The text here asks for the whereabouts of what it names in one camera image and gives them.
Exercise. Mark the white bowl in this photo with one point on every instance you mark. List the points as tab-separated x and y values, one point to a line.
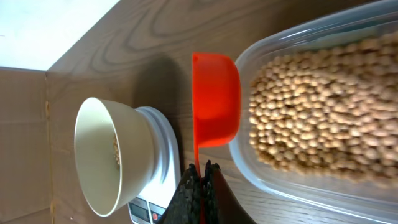
106	186

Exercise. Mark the white digital kitchen scale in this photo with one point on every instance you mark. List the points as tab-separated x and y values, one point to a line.
150	205

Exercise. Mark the soybeans pile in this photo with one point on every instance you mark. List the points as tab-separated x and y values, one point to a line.
330	112

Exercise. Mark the cardboard box edge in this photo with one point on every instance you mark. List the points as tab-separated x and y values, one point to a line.
25	176

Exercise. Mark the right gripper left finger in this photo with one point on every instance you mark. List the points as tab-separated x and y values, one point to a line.
185	205

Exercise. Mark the soybeans in bowl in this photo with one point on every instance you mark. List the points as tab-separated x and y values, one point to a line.
116	151

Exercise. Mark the red plastic measuring scoop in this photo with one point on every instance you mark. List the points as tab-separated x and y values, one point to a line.
216	103

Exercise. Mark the clear plastic container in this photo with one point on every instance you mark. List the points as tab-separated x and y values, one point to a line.
364	200

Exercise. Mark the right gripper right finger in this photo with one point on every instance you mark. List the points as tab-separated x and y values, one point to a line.
221	205

